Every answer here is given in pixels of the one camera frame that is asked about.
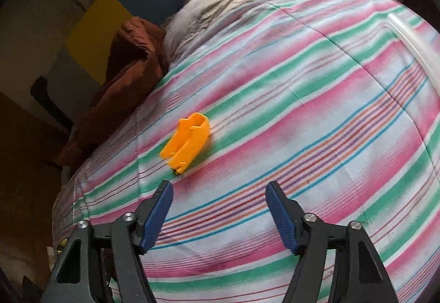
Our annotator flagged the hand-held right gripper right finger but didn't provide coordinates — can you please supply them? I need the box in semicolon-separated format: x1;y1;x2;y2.
265;181;391;303

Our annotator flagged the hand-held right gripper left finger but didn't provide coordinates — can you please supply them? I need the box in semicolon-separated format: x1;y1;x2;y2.
41;180;174;303

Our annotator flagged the orange plastic toy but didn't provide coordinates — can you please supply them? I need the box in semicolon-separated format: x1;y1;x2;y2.
159;112;211;176

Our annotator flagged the striped pink green blanket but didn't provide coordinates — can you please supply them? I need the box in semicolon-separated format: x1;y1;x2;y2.
51;0;440;303

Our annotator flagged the brown quilted cloth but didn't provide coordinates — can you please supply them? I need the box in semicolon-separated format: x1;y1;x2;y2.
57;16;171;169

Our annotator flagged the black rolled mat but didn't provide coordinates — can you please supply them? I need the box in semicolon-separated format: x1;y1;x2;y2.
30;76;74;132

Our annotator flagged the beige quilted cloth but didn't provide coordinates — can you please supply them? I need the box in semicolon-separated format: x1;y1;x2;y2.
161;0;296;60

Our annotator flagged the white plastic basin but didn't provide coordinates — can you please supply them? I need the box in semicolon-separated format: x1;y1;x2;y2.
387;15;440;84

